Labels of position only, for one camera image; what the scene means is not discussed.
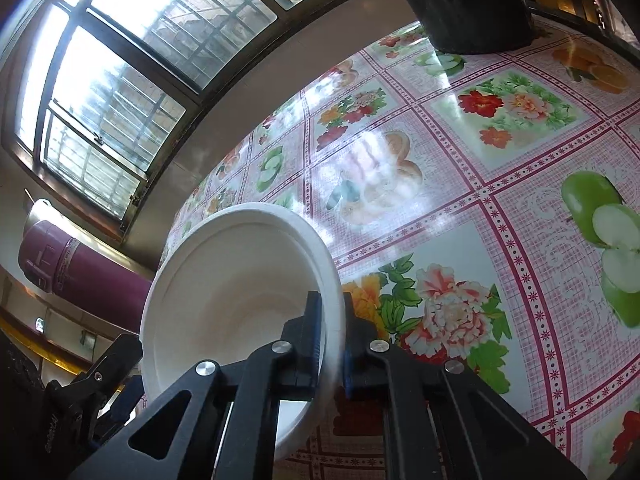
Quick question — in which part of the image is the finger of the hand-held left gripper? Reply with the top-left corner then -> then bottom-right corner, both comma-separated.
70,334 -> 144,402
95,375 -> 146,442

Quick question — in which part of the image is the floral fruit print tablecloth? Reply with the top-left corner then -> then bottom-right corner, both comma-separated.
159,15 -> 640,480

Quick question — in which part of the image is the window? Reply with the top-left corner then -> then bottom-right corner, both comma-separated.
0,0 -> 381,226

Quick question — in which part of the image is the black pot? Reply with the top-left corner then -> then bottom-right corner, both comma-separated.
390,0 -> 535,55

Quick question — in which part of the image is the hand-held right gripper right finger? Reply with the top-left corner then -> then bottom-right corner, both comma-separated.
341,294 -> 588,480

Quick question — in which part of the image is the purple thermos bottle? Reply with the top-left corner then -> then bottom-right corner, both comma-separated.
17,199 -> 156,333

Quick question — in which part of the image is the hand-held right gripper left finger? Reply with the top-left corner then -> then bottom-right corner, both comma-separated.
67,290 -> 324,480

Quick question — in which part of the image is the white bowl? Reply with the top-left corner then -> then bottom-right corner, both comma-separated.
140,203 -> 347,463

